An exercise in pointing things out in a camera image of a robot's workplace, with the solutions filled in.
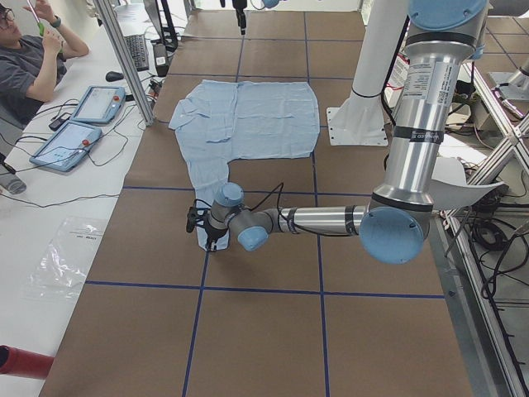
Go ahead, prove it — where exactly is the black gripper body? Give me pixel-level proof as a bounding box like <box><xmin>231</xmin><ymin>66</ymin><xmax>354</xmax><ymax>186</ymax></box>
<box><xmin>234</xmin><ymin>0</ymin><xmax>247</xmax><ymax>36</ymax></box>
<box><xmin>204</xmin><ymin>225</ymin><xmax>226</xmax><ymax>252</ymax></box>

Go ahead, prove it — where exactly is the light blue striped shirt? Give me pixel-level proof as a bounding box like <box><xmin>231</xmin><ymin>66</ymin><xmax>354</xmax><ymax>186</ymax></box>
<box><xmin>167</xmin><ymin>79</ymin><xmax>320</xmax><ymax>251</ymax></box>

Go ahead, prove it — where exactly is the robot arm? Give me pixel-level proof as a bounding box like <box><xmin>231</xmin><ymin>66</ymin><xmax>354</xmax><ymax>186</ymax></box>
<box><xmin>231</xmin><ymin>0</ymin><xmax>279</xmax><ymax>36</ymax></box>
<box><xmin>203</xmin><ymin>1</ymin><xmax>489</xmax><ymax>265</ymax></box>

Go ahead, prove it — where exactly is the black keyboard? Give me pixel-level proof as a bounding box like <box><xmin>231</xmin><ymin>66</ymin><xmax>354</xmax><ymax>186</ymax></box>
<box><xmin>124</xmin><ymin>35</ymin><xmax>149</xmax><ymax>71</ymax></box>

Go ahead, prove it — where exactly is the black computer mouse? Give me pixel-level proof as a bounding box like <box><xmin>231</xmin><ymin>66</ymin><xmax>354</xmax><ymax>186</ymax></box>
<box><xmin>105</xmin><ymin>71</ymin><xmax>124</xmax><ymax>82</ymax></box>

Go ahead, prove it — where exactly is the clear plastic bag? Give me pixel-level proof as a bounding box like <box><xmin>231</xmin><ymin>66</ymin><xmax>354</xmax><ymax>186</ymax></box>
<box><xmin>22</xmin><ymin>217</ymin><xmax>108</xmax><ymax>302</ymax></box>

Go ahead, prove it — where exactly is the upper blue teach pendant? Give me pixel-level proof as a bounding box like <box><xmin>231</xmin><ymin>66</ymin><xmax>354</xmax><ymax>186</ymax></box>
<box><xmin>70</xmin><ymin>85</ymin><xmax>126</xmax><ymax>125</ymax></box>

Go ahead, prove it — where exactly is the blue teach pendant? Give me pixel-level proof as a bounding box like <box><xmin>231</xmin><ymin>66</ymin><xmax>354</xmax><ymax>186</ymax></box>
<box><xmin>29</xmin><ymin>121</ymin><xmax>102</xmax><ymax>172</ymax></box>
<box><xmin>70</xmin><ymin>85</ymin><xmax>126</xmax><ymax>125</ymax></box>

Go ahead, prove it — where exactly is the lower blue teach pendant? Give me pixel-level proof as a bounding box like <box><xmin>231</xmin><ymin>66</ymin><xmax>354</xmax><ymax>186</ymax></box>
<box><xmin>29</xmin><ymin>121</ymin><xmax>102</xmax><ymax>172</ymax></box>

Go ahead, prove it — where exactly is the seated person in grey shirt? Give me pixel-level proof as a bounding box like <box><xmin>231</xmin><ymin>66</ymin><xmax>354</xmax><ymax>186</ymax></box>
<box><xmin>1</xmin><ymin>1</ymin><xmax>89</xmax><ymax>127</ymax></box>

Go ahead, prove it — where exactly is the red cylinder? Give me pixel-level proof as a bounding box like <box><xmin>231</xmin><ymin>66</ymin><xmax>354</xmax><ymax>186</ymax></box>
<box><xmin>1</xmin><ymin>345</ymin><xmax>54</xmax><ymax>380</ymax></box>

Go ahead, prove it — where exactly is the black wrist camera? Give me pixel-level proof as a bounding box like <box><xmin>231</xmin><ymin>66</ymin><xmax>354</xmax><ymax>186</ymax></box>
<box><xmin>186</xmin><ymin>207</ymin><xmax>201</xmax><ymax>233</ymax></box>

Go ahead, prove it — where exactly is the aluminium frame post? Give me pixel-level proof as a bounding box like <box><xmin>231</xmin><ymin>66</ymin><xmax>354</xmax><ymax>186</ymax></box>
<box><xmin>93</xmin><ymin>0</ymin><xmax>155</xmax><ymax>127</ymax></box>

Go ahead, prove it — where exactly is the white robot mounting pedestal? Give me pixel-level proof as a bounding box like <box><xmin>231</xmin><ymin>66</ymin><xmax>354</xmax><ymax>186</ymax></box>
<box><xmin>326</xmin><ymin>0</ymin><xmax>409</xmax><ymax>146</ymax></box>

